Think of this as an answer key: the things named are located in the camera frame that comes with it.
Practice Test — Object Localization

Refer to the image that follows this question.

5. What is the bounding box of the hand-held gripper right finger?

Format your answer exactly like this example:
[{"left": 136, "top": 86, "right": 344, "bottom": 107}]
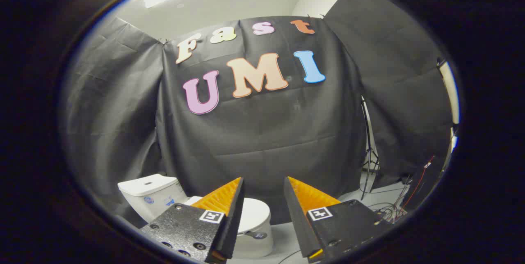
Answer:
[{"left": 283, "top": 176, "right": 393, "bottom": 262}]

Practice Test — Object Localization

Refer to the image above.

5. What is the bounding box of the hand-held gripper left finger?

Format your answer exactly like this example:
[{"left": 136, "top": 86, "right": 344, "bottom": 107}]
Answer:
[{"left": 139, "top": 177, "right": 245, "bottom": 264}]

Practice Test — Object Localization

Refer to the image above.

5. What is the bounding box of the white toilet lid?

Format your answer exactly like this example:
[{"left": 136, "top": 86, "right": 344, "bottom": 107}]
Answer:
[{"left": 184, "top": 196, "right": 272, "bottom": 234}]

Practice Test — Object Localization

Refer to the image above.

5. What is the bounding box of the white toilet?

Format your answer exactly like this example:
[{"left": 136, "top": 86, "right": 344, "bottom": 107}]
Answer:
[{"left": 117, "top": 173, "right": 274, "bottom": 259}]

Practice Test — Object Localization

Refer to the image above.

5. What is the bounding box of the black backdrop cloth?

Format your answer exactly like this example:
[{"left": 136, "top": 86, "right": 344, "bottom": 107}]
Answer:
[{"left": 62, "top": 0, "right": 457, "bottom": 227}]

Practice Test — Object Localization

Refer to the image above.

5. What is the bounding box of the black tripod stand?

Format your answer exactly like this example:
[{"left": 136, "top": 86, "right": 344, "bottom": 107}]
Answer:
[{"left": 359, "top": 95, "right": 382, "bottom": 201}]

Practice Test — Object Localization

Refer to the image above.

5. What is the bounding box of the white studio light panel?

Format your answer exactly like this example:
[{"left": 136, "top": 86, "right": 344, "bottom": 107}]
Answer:
[{"left": 436, "top": 58, "right": 461, "bottom": 125}]

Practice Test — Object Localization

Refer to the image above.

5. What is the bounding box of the tangle of floor cables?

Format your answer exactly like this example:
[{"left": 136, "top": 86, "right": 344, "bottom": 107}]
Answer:
[{"left": 368, "top": 176, "right": 411, "bottom": 224}]

